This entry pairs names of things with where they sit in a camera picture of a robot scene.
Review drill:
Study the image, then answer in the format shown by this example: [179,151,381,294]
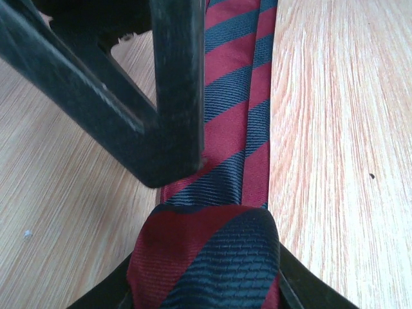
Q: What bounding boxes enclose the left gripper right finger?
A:
[279,245,358,309]

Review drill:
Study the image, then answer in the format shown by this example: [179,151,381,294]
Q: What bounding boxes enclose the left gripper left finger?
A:
[68,254,134,309]

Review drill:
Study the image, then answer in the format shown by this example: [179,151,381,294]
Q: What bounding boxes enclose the red navy striped tie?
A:
[127,1,280,308]

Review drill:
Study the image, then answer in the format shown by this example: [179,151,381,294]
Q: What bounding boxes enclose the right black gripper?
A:
[1,1,180,188]

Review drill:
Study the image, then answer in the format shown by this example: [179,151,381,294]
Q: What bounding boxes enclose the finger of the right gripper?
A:
[150,0,205,180]

